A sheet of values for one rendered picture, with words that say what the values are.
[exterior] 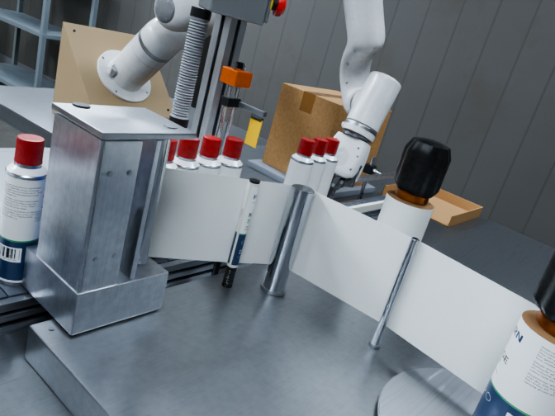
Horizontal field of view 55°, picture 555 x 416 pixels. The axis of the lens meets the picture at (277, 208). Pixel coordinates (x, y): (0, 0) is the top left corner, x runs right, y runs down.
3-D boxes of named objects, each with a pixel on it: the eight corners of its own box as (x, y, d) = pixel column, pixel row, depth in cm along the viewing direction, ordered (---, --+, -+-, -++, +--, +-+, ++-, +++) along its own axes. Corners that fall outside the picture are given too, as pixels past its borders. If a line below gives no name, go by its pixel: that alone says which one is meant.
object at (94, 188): (70, 336, 65) (102, 137, 57) (21, 285, 72) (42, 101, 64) (161, 308, 76) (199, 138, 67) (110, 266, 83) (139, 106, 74)
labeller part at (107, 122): (101, 139, 57) (102, 130, 57) (49, 108, 63) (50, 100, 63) (196, 139, 68) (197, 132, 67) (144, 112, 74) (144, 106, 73)
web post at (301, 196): (274, 299, 88) (305, 195, 81) (254, 285, 90) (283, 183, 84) (291, 292, 91) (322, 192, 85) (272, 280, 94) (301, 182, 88)
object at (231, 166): (209, 246, 99) (234, 143, 93) (192, 234, 102) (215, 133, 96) (229, 242, 103) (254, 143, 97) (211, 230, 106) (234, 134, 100)
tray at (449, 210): (448, 227, 172) (453, 216, 170) (381, 196, 186) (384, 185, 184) (479, 217, 195) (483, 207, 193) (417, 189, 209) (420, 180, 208)
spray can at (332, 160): (310, 224, 125) (335, 142, 118) (293, 215, 128) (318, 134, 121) (322, 222, 129) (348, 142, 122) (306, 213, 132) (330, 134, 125)
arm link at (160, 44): (131, 27, 156) (178, -25, 142) (174, 26, 171) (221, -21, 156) (150, 63, 156) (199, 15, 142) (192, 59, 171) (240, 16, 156)
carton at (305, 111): (314, 189, 164) (339, 104, 155) (261, 161, 178) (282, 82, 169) (367, 185, 186) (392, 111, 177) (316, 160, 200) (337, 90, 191)
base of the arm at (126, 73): (108, 102, 164) (140, 70, 152) (88, 49, 166) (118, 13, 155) (157, 103, 179) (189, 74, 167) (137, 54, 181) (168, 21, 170)
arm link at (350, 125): (339, 114, 128) (334, 125, 128) (369, 125, 123) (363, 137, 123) (353, 126, 135) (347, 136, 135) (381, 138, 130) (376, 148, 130)
